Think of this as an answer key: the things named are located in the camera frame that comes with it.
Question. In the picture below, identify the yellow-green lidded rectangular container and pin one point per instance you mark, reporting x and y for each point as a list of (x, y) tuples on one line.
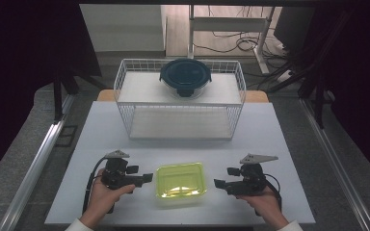
[(179, 179)]

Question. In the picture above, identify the wooden table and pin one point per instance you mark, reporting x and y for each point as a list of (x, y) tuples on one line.
[(257, 96)]

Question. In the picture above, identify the white cabinet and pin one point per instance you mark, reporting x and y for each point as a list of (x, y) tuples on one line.
[(122, 27)]

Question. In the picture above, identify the person's right hand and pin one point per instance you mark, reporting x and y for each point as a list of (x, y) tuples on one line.
[(266, 205)]

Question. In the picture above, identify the black metal stand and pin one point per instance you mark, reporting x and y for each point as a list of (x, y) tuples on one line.
[(318, 102), (58, 96)]

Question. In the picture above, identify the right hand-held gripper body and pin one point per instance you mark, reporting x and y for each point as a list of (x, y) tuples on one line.
[(252, 181)]

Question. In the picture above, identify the aluminium rail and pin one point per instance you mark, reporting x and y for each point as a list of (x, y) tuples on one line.
[(337, 160), (35, 166)]

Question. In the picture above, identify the person's left hand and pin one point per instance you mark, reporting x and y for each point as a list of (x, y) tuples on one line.
[(102, 200)]

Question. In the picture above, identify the round container with dark blue lid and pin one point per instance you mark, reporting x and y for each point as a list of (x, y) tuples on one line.
[(185, 74)]

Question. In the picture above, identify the white metal desk frame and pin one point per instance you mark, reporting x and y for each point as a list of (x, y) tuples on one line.
[(228, 24)]

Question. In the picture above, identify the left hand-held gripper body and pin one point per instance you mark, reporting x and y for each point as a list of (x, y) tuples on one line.
[(117, 174)]

